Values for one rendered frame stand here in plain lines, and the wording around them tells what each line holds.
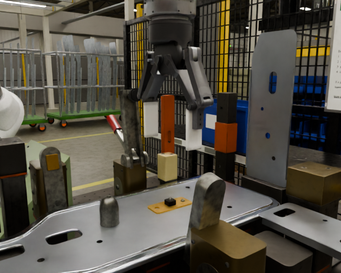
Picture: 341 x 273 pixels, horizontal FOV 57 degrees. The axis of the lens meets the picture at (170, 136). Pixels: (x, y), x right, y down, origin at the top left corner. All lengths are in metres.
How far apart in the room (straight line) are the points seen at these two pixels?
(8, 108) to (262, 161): 0.86
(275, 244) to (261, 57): 0.41
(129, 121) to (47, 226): 0.28
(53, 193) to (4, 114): 0.60
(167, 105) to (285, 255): 0.41
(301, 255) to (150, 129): 0.34
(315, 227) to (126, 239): 0.31
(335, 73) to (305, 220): 0.49
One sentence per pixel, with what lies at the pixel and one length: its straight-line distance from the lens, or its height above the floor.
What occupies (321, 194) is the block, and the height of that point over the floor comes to 1.02.
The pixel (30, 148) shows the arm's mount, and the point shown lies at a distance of 1.35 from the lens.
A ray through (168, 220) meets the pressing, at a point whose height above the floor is 1.00.
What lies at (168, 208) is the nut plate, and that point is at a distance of 0.60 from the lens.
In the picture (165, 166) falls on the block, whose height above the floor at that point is 1.04.
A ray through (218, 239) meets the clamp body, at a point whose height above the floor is 1.04.
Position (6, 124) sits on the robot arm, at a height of 1.08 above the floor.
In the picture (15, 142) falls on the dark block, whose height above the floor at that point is 1.12.
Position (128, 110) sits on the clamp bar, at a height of 1.17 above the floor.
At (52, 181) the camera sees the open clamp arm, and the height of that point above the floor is 1.04.
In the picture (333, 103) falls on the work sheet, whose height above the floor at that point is 1.17.
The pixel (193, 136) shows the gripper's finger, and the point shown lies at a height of 1.15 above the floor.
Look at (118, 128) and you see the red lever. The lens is 0.76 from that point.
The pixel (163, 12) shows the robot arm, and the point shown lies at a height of 1.34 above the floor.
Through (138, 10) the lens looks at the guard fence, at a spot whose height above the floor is 1.93.
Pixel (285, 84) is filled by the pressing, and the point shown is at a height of 1.23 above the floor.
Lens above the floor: 1.25
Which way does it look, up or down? 11 degrees down
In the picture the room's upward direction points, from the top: straight up
